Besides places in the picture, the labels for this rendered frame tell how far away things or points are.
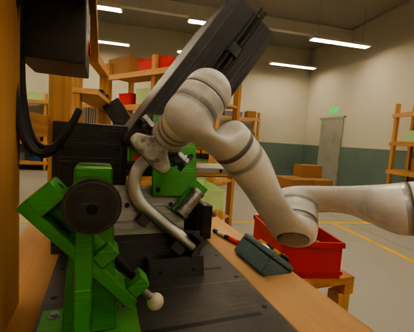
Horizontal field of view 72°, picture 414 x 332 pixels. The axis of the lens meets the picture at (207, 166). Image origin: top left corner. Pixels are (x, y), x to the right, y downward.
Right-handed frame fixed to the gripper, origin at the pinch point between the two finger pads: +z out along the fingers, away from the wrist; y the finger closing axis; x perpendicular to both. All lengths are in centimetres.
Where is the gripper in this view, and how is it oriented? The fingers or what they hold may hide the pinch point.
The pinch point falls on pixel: (158, 148)
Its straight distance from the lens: 70.8
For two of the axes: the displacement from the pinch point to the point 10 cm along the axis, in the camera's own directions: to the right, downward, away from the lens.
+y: -6.8, -7.2, -1.4
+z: -3.4, 1.5, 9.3
